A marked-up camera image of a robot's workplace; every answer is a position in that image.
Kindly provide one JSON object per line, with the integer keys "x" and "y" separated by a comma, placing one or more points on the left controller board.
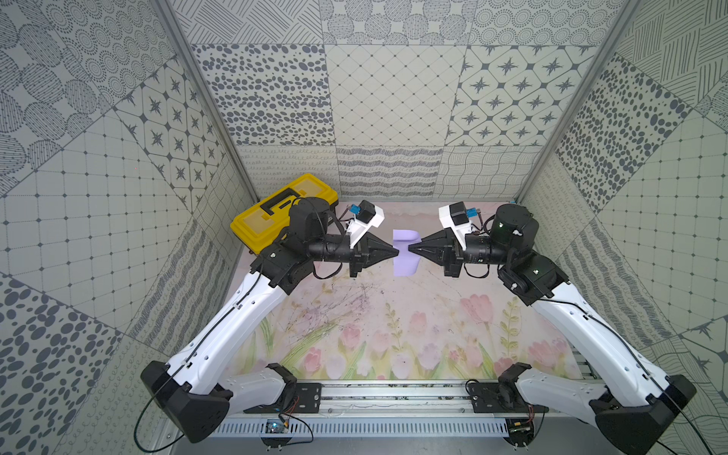
{"x": 276, "y": 434}

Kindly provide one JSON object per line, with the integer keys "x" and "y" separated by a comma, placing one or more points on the purple square paper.
{"x": 406, "y": 262}

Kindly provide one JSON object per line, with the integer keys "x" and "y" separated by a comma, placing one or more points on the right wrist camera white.
{"x": 457, "y": 217}

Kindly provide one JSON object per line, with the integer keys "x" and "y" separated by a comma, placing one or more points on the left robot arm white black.
{"x": 314, "y": 235}

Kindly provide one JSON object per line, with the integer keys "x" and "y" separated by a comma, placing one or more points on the controller board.
{"x": 276, "y": 434}
{"x": 520, "y": 432}

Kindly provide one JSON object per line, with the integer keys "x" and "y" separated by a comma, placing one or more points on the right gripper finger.
{"x": 435, "y": 254}
{"x": 432, "y": 243}

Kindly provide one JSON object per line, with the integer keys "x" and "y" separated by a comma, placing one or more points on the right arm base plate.
{"x": 493, "y": 397}

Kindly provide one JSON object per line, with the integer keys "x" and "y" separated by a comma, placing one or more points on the yellow black toolbox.
{"x": 259, "y": 225}

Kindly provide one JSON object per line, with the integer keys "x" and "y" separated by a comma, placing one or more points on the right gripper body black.
{"x": 455, "y": 263}

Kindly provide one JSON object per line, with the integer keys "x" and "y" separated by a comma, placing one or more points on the right controller board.
{"x": 520, "y": 432}

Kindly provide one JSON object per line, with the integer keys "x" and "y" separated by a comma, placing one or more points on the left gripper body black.
{"x": 356, "y": 253}

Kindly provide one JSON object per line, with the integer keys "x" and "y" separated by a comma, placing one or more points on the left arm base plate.
{"x": 298, "y": 398}

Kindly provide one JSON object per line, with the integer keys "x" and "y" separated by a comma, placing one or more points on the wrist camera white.
{"x": 366, "y": 216}
{"x": 457, "y": 217}

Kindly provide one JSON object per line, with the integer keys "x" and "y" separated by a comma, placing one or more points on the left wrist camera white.
{"x": 366, "y": 216}

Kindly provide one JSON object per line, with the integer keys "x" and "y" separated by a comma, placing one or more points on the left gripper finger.
{"x": 374, "y": 243}
{"x": 376, "y": 256}

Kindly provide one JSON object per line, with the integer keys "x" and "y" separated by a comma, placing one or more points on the white perforated cable duct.
{"x": 371, "y": 427}

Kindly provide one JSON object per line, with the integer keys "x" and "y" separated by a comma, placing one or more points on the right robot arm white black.
{"x": 636, "y": 402}

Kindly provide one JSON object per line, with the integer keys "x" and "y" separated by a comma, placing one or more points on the aluminium mounting rail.
{"x": 392, "y": 398}

